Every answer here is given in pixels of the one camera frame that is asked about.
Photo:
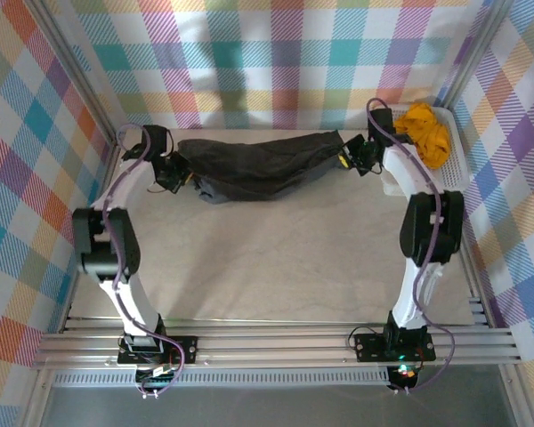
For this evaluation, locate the black trousers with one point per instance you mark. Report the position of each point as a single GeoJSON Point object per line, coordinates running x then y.
{"type": "Point", "coordinates": [258, 169]}

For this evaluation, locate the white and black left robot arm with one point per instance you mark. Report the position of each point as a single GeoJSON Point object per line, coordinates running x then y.
{"type": "Point", "coordinates": [133, 298]}

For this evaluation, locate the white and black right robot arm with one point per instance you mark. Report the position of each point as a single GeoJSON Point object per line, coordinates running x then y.
{"type": "Point", "coordinates": [409, 307]}

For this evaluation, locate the crumpled yellow t-shirt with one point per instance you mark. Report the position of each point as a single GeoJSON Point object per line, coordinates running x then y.
{"type": "Point", "coordinates": [431, 133]}

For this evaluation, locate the white perforated plastic basket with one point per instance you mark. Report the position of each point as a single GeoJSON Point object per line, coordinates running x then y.
{"type": "Point", "coordinates": [454, 174]}

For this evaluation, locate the colourful plaid backdrop cloth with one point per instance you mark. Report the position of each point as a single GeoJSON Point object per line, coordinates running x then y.
{"type": "Point", "coordinates": [267, 53]}

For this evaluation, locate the grey metal shelf plate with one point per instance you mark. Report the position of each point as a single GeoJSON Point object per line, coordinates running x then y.
{"type": "Point", "coordinates": [271, 407]}

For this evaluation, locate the aluminium frame post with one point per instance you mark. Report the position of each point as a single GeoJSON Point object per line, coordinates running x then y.
{"type": "Point", "coordinates": [71, 66]}
{"type": "Point", "coordinates": [476, 49]}

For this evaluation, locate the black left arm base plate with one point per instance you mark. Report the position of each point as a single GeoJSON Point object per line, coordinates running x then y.
{"type": "Point", "coordinates": [187, 349]}

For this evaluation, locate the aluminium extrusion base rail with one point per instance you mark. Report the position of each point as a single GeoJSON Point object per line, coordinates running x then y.
{"type": "Point", "coordinates": [271, 347]}

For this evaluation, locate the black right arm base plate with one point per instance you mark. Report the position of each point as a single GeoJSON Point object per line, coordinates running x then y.
{"type": "Point", "coordinates": [369, 347]}

